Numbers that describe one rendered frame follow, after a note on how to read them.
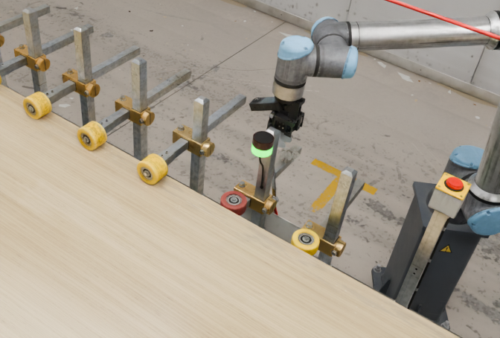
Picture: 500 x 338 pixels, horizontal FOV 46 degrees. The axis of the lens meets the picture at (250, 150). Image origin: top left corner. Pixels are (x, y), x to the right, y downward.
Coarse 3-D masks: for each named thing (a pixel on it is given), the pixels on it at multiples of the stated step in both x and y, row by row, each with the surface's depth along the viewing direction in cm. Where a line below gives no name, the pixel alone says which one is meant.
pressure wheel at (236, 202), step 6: (228, 192) 178; (234, 192) 178; (222, 198) 175; (228, 198) 176; (234, 198) 175; (240, 198) 176; (222, 204) 174; (228, 204) 174; (234, 204) 174; (240, 204) 174; (246, 204) 176; (234, 210) 173; (240, 210) 174
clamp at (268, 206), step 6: (246, 186) 186; (252, 186) 186; (240, 192) 184; (246, 192) 184; (252, 192) 184; (252, 198) 182; (270, 198) 183; (252, 204) 184; (258, 204) 182; (264, 204) 181; (270, 204) 181; (276, 204) 185; (258, 210) 184; (264, 210) 181; (270, 210) 182
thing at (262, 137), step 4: (260, 132) 165; (264, 132) 165; (256, 136) 163; (260, 136) 163; (264, 136) 164; (268, 136) 164; (272, 136) 164; (256, 140) 162; (260, 140) 162; (264, 140) 162; (268, 140) 162; (272, 140) 163; (256, 148) 163; (260, 160) 168; (260, 164) 170; (260, 184) 177
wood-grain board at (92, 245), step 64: (0, 128) 191; (64, 128) 194; (0, 192) 169; (64, 192) 171; (128, 192) 174; (192, 192) 177; (0, 256) 151; (64, 256) 153; (128, 256) 156; (192, 256) 158; (256, 256) 160; (0, 320) 137; (64, 320) 139; (128, 320) 141; (192, 320) 142; (256, 320) 144; (320, 320) 146; (384, 320) 148
